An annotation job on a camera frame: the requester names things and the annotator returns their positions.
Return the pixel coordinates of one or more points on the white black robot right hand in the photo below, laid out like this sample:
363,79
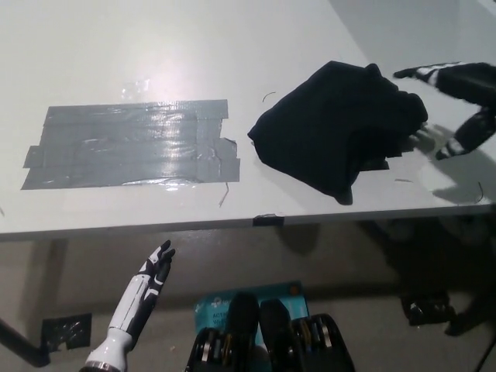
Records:
472,81

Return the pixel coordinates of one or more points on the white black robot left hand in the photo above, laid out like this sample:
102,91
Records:
131,302

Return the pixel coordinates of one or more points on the black t-shirt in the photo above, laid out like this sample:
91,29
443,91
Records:
329,131

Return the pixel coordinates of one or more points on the teal printed cardboard box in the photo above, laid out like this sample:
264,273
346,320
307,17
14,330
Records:
215,310

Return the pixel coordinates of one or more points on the black metal table leg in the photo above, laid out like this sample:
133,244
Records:
23,345

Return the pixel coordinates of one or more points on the black tape square patch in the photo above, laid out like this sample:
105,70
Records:
381,164

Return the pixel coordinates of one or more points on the small black tape strip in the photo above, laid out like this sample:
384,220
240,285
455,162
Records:
267,220

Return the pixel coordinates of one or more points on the clear tape piece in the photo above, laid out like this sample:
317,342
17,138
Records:
135,88

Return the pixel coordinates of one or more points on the grey duct tape patch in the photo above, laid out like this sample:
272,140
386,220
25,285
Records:
128,145

